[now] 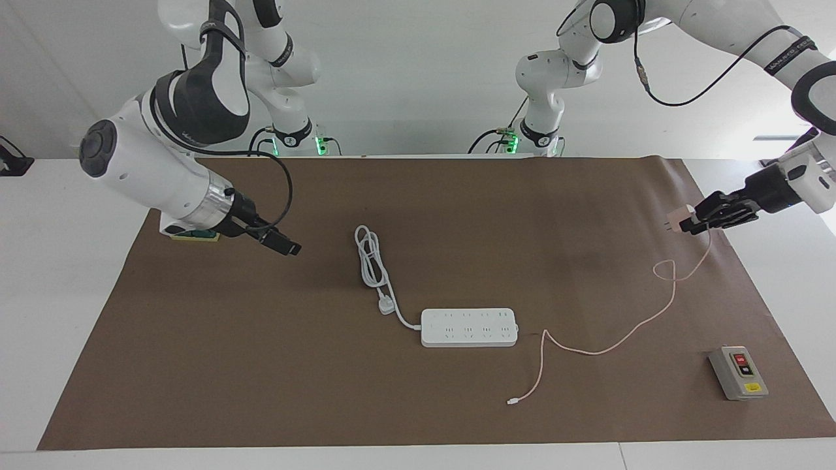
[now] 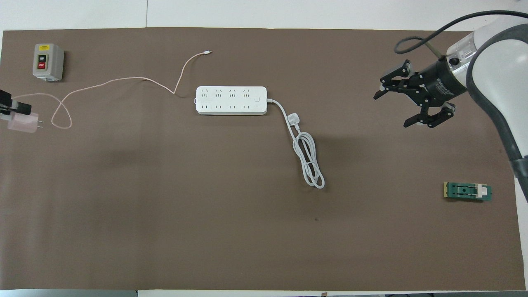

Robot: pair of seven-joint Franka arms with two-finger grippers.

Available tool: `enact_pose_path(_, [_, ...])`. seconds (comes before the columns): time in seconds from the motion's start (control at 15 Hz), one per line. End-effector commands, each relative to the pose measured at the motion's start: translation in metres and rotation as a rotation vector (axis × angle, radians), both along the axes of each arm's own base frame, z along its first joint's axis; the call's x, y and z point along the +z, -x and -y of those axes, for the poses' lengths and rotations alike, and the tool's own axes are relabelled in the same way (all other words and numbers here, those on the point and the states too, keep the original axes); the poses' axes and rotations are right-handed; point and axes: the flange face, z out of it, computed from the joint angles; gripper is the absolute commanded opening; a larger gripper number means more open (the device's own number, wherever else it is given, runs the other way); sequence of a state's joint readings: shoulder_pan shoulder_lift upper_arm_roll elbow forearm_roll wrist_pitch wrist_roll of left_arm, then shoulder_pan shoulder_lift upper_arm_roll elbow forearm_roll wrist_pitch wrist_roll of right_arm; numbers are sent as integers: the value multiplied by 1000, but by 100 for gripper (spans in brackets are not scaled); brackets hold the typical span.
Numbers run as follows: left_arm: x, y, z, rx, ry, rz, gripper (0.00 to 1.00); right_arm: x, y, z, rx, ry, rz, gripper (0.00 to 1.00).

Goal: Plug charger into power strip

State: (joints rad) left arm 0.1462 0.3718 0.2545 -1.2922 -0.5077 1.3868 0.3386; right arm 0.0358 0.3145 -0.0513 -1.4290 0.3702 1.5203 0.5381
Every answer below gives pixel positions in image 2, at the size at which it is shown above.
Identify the white power strip cord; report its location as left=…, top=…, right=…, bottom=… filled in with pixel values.
left=266, top=98, right=325, bottom=189

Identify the grey on-off switch box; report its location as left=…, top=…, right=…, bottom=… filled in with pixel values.
left=33, top=43, right=65, bottom=82

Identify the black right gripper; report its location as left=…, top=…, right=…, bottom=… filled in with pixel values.
left=373, top=60, right=469, bottom=128

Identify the brown table mat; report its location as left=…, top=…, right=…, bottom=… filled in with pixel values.
left=0, top=27, right=526, bottom=291

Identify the pink charger adapter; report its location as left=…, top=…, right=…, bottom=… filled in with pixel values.
left=7, top=112, right=44, bottom=134

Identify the pink charging cable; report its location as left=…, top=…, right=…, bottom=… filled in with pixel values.
left=12, top=50, right=213, bottom=130

